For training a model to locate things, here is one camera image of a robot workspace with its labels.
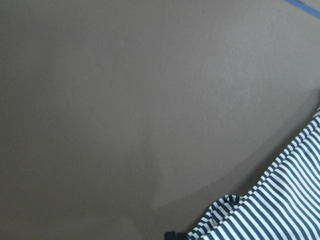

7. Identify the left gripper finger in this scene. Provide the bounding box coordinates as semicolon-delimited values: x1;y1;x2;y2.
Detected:
164;231;188;240

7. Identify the navy white striped polo shirt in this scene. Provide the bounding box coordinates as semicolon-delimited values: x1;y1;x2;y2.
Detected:
188;113;320;240

